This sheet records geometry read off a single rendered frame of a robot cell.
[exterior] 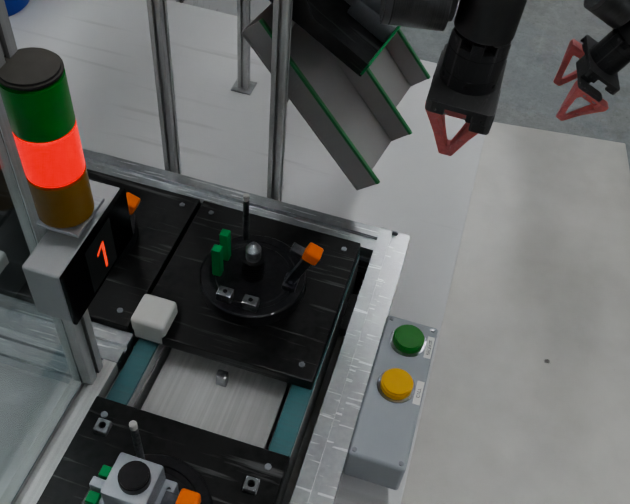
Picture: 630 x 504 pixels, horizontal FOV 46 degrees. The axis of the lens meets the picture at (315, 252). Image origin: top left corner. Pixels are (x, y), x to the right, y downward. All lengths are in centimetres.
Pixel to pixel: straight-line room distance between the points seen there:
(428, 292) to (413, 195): 21
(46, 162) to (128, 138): 75
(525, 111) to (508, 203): 168
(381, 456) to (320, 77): 55
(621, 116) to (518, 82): 41
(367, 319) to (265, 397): 17
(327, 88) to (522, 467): 59
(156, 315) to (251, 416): 17
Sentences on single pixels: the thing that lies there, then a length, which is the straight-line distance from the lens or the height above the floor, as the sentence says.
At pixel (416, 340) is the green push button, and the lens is 98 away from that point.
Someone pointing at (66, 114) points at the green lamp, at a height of 138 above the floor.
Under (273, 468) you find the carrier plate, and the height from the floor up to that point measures 97.
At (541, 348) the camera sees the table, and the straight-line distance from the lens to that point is 116.
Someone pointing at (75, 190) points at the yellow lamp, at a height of 130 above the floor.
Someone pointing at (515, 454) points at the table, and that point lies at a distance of 106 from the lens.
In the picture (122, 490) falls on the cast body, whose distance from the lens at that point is 75.
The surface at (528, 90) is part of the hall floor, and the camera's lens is 312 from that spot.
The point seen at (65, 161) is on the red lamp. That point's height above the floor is 134.
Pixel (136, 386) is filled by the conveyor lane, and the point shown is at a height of 95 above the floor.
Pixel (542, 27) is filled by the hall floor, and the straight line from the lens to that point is 352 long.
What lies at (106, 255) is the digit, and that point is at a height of 120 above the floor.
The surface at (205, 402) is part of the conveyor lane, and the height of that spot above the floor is 92.
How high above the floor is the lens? 177
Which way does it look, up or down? 50 degrees down
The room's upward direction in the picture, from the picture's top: 6 degrees clockwise
